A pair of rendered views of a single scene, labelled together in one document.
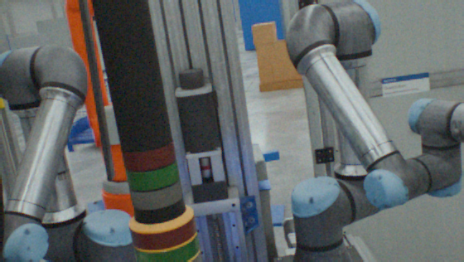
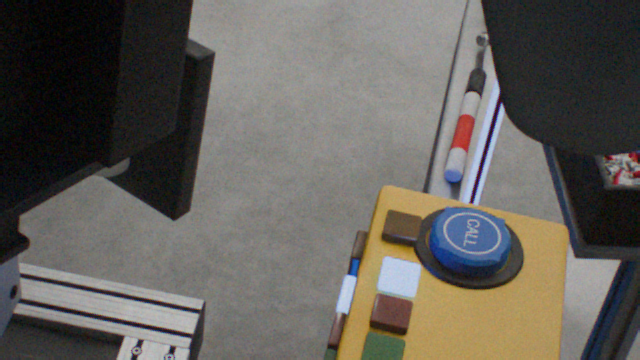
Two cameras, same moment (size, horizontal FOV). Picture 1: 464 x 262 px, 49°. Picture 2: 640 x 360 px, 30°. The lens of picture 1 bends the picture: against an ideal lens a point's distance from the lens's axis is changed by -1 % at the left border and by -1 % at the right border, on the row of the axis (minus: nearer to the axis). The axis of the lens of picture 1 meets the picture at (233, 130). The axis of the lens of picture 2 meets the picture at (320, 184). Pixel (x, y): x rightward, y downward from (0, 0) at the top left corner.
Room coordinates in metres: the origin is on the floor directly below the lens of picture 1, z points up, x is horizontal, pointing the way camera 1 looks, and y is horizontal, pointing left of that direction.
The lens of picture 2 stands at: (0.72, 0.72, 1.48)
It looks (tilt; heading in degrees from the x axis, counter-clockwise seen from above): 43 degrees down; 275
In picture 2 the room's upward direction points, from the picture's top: 9 degrees clockwise
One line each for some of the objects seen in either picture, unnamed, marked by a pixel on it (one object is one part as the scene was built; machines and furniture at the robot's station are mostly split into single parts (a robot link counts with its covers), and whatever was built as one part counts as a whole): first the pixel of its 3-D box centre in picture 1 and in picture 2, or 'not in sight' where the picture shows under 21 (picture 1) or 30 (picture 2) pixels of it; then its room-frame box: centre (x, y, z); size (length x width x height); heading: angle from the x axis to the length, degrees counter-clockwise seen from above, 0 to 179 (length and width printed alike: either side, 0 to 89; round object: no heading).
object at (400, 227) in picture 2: not in sight; (401, 227); (0.71, 0.30, 1.08); 0.02 x 0.02 x 0.01; 89
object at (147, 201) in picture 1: (156, 191); not in sight; (0.32, 0.06, 1.60); 0.03 x 0.03 x 0.01
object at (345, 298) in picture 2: not in sight; (343, 311); (0.73, 0.33, 1.04); 0.02 x 0.01 x 0.03; 89
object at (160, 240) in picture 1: (163, 226); not in sight; (0.32, 0.06, 1.58); 0.04 x 0.04 x 0.01
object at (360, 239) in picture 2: not in sight; (355, 264); (0.73, 0.30, 1.04); 0.02 x 0.01 x 0.03; 89
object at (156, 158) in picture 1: (148, 152); not in sight; (0.32, 0.06, 1.63); 0.03 x 0.03 x 0.01
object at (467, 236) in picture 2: not in sight; (469, 242); (0.68, 0.30, 1.08); 0.04 x 0.04 x 0.02
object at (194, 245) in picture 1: (166, 244); not in sight; (0.32, 0.06, 1.57); 0.04 x 0.04 x 0.01
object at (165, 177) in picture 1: (152, 172); not in sight; (0.32, 0.06, 1.62); 0.03 x 0.03 x 0.01
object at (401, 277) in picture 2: not in sight; (399, 276); (0.71, 0.33, 1.08); 0.02 x 0.02 x 0.01; 89
